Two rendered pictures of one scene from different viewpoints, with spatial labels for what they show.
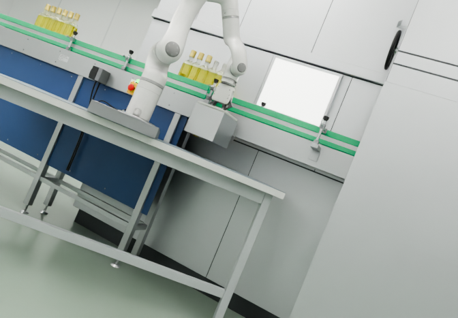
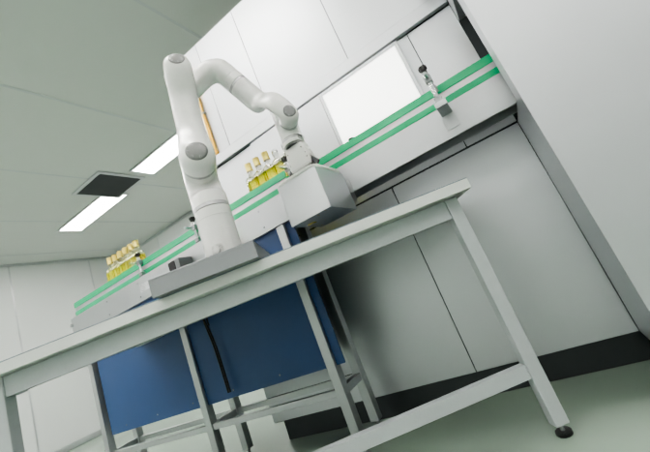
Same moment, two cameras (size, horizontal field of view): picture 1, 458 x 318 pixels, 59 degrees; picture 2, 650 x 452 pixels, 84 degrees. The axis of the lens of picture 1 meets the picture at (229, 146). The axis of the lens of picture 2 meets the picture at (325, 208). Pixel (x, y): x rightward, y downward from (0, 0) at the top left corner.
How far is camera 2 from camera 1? 86 cm
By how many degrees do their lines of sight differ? 13
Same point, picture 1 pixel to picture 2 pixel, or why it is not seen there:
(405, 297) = not seen: outside the picture
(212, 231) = (430, 313)
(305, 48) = (339, 61)
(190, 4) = (181, 100)
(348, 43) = (371, 15)
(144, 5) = not seen: hidden behind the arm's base
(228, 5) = (223, 73)
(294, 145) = (420, 135)
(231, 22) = (240, 84)
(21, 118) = (154, 380)
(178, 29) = (188, 131)
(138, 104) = (211, 241)
